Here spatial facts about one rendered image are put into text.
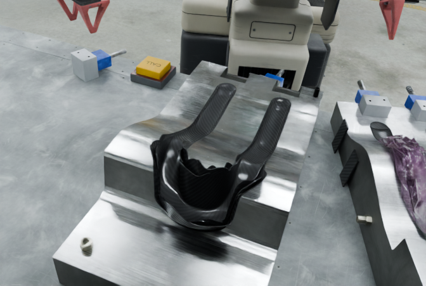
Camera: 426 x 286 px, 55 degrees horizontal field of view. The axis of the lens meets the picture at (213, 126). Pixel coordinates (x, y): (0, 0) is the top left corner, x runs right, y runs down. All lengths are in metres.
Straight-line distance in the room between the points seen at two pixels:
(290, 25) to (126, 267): 0.81
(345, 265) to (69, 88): 0.66
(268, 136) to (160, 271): 0.30
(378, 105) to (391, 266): 0.35
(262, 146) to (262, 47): 0.52
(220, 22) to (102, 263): 1.03
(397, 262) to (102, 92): 0.66
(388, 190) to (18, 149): 0.63
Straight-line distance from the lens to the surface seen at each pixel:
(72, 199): 0.70
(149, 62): 0.96
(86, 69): 0.96
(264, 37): 1.17
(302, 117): 0.75
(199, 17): 1.41
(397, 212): 0.65
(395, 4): 0.84
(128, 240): 0.56
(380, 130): 0.85
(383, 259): 0.63
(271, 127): 0.72
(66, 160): 0.77
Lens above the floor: 1.31
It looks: 38 degrees down
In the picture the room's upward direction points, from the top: 6 degrees clockwise
